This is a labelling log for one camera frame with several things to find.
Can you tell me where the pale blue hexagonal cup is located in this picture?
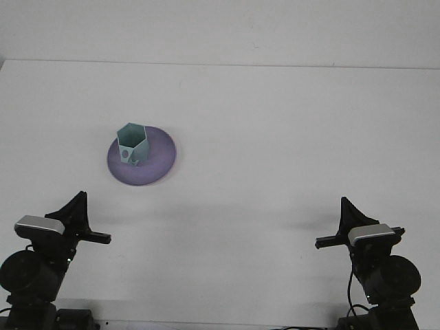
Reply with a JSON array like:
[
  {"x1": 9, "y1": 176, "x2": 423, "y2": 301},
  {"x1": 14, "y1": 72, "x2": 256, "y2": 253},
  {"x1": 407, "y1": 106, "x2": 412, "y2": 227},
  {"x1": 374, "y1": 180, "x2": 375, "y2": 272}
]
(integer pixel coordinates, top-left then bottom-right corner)
[{"x1": 115, "y1": 122, "x2": 151, "y2": 167}]

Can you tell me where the pale purple round plate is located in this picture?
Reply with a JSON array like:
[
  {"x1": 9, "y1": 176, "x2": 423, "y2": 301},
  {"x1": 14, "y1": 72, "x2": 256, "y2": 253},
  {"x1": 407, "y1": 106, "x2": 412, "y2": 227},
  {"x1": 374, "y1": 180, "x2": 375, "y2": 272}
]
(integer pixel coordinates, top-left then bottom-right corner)
[{"x1": 106, "y1": 126, "x2": 178, "y2": 187}]

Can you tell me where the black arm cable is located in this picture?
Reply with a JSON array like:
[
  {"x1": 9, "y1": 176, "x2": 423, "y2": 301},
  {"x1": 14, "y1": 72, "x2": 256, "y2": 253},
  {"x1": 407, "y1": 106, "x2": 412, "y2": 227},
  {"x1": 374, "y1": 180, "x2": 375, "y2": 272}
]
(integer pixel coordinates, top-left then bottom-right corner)
[{"x1": 345, "y1": 266, "x2": 372, "y2": 319}]

